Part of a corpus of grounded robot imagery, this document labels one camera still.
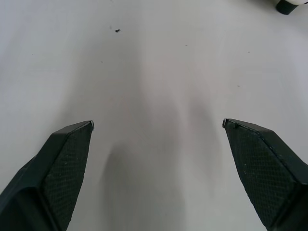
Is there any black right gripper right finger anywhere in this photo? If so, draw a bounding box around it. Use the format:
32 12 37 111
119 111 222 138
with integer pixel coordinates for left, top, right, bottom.
222 118 308 231

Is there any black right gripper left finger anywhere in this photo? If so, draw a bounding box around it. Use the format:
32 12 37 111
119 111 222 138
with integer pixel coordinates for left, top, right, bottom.
0 120 95 231

